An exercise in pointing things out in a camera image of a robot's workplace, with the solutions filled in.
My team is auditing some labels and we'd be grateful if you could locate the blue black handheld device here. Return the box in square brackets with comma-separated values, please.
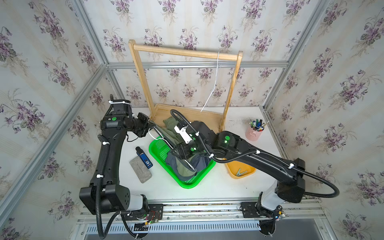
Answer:
[136, 147, 153, 169]

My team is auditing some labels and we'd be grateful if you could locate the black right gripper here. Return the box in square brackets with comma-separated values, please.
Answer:
[169, 140, 214, 162]

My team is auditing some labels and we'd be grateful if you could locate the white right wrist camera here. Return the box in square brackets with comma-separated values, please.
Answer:
[174, 125, 193, 144]

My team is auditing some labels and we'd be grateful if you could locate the green plastic basket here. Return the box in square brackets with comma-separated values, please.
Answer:
[149, 139, 216, 189]

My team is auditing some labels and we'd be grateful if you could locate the olive green tank top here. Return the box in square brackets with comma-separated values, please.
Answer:
[155, 116, 199, 178]

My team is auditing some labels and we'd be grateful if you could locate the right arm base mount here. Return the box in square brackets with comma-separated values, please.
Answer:
[240, 192, 283, 237]

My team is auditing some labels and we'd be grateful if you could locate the white wire hanger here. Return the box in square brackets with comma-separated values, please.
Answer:
[200, 51, 221, 113]
[148, 128, 197, 173]

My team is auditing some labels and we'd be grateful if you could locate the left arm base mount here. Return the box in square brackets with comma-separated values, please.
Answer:
[122, 203, 164, 233]

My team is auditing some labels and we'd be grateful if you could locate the wooden clothes rack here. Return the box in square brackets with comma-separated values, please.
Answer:
[127, 39, 244, 136]

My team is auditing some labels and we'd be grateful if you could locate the grey sponge block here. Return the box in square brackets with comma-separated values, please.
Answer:
[130, 156, 152, 184]

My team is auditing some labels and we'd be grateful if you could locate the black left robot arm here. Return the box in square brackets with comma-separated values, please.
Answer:
[79, 96, 155, 240]

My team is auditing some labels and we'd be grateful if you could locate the pink pen cup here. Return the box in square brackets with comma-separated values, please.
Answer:
[245, 119, 265, 142]

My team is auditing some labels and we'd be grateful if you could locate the mint green clothespin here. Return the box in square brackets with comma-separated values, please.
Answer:
[236, 169, 248, 177]

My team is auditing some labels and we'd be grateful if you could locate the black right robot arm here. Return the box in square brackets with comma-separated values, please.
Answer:
[170, 110, 340, 211]

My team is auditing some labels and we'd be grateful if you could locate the yellow plastic tray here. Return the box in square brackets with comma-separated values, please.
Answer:
[225, 161, 257, 179]

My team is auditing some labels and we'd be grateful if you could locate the grey blue tank top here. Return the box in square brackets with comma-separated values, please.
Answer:
[165, 153, 210, 182]

